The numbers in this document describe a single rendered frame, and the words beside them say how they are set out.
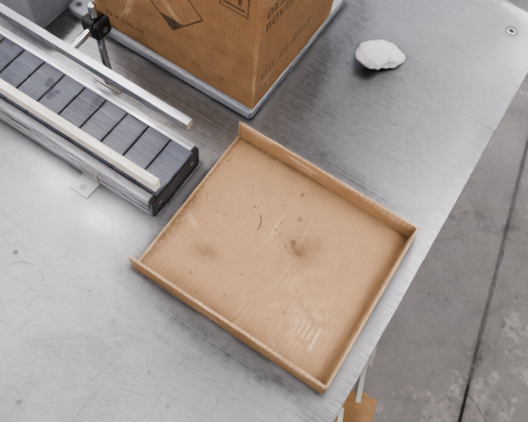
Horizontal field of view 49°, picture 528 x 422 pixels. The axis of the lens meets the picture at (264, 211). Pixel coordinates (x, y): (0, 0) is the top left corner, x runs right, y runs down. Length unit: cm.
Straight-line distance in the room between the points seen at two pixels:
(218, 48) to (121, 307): 38
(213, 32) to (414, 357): 115
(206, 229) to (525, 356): 122
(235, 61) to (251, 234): 24
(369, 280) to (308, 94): 32
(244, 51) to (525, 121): 151
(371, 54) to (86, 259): 54
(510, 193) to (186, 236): 138
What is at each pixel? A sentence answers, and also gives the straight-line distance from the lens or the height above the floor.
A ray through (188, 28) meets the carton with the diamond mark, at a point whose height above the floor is 95.
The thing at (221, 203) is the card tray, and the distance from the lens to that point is 83.
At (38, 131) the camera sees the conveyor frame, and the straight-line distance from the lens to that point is 87.
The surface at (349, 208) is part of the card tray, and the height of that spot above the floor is 83.
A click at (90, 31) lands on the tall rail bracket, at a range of 86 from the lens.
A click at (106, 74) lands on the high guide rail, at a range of 80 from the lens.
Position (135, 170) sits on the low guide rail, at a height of 92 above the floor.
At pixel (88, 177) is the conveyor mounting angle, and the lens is 87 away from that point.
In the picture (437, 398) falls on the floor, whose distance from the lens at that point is 171.
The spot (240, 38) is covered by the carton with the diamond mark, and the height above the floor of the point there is 99.
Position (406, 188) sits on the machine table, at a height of 83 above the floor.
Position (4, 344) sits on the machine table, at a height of 83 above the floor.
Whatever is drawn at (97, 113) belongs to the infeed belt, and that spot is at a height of 88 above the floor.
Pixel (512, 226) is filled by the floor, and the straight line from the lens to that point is 196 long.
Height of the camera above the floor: 159
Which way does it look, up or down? 65 degrees down
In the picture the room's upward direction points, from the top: 11 degrees clockwise
